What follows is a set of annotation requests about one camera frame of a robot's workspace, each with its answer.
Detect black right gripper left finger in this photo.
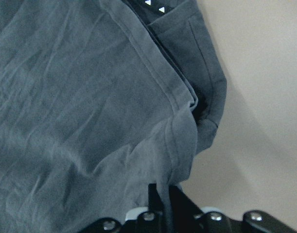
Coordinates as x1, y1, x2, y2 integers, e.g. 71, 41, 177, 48
148, 183, 164, 220

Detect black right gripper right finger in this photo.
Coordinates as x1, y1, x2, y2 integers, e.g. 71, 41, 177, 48
169, 185, 204, 233

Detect black printed t-shirt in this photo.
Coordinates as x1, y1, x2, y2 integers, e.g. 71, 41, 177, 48
0, 0, 227, 233

